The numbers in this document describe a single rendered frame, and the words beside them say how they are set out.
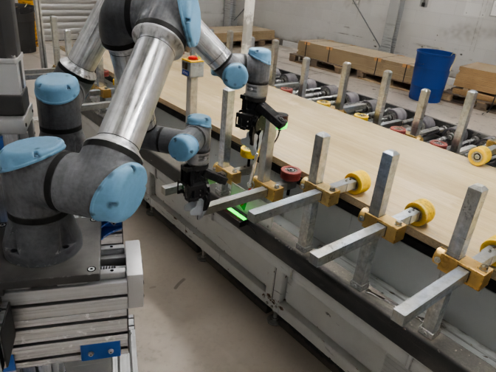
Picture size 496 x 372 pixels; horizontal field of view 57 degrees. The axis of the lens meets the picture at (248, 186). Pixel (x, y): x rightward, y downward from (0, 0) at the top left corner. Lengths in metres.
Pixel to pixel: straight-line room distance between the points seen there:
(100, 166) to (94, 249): 0.23
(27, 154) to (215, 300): 1.74
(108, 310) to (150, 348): 1.19
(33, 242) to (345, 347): 1.46
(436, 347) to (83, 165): 1.04
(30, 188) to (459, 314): 1.29
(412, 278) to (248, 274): 0.98
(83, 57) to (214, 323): 1.42
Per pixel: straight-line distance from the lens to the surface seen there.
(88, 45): 1.47
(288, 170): 1.76
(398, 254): 1.67
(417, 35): 9.17
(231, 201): 1.59
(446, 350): 1.43
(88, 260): 0.98
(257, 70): 1.50
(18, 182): 0.92
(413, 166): 2.03
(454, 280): 1.23
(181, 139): 1.27
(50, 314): 1.06
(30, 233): 0.96
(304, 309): 2.17
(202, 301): 2.47
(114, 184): 0.82
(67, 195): 0.86
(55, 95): 1.36
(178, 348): 2.23
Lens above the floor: 1.60
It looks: 26 degrees down
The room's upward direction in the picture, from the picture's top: 6 degrees clockwise
